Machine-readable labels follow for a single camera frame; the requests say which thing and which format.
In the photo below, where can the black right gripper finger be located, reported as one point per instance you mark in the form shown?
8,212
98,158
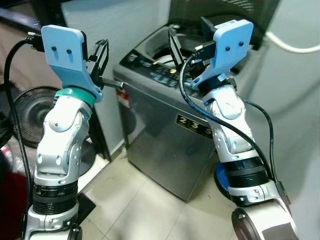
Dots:
207,25
175,47

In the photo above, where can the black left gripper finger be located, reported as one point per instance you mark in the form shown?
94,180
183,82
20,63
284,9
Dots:
103,56
93,53

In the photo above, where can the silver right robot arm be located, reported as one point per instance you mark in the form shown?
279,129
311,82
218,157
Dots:
240,150

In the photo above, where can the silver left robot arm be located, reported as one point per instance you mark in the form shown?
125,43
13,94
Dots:
57,145

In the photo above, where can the dark washing machine lid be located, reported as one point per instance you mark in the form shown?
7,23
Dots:
265,15

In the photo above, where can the grey top-load washing machine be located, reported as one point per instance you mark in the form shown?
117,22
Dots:
160,140

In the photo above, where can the red white sticker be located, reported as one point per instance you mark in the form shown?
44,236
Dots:
125,96

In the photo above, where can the black metal shelf rack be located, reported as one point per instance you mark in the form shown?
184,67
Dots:
30,17

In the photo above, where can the black number label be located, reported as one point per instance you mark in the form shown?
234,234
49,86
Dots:
192,126

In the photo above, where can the black standing fan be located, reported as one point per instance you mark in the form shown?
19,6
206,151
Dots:
30,115

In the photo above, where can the blue plastic bucket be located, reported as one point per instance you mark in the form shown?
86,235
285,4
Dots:
221,177

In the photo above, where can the black floor mat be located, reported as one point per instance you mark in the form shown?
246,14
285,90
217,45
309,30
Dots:
86,207

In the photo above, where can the red cloth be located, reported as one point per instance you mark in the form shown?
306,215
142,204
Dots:
12,195

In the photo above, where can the light blue right wrist camera mount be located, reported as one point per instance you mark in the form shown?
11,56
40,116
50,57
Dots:
231,45

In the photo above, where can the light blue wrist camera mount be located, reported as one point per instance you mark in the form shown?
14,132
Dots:
231,45
64,55

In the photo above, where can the light blue left wrist camera mount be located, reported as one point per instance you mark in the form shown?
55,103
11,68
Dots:
64,55

